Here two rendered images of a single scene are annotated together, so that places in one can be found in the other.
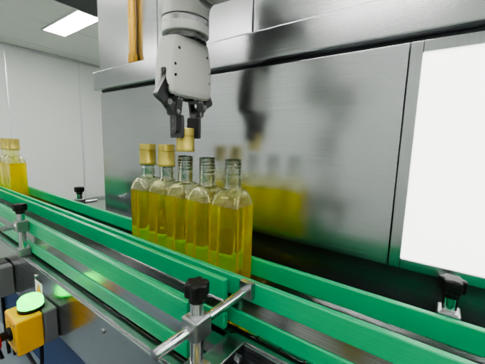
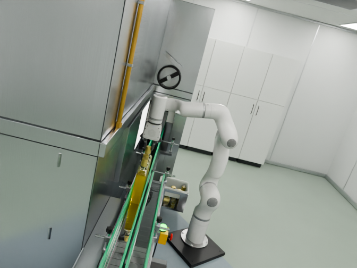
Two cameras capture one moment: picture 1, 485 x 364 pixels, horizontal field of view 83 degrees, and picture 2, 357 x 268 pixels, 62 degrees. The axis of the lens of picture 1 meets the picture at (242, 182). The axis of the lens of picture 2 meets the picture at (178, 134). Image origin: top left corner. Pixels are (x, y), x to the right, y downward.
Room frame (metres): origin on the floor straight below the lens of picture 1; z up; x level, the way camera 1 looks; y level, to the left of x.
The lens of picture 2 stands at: (1.42, 1.50, 2.01)
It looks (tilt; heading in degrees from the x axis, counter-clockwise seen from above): 18 degrees down; 232
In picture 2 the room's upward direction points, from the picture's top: 15 degrees clockwise
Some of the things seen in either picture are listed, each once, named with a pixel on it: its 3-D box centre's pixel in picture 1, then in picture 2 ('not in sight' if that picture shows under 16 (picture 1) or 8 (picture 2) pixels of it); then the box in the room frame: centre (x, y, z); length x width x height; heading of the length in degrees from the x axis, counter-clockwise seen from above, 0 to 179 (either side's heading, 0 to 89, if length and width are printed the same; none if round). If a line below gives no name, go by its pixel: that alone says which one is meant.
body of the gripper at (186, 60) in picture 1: (185, 67); (152, 129); (0.53, 0.11, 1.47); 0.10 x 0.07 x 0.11; 144
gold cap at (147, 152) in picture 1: (147, 154); (144, 161); (0.59, 0.21, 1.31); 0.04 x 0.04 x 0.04
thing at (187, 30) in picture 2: not in sight; (181, 55); (-0.31, -0.98, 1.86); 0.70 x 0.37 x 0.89; 54
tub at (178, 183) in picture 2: not in sight; (172, 188); (0.17, 0.00, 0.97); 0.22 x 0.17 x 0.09; 144
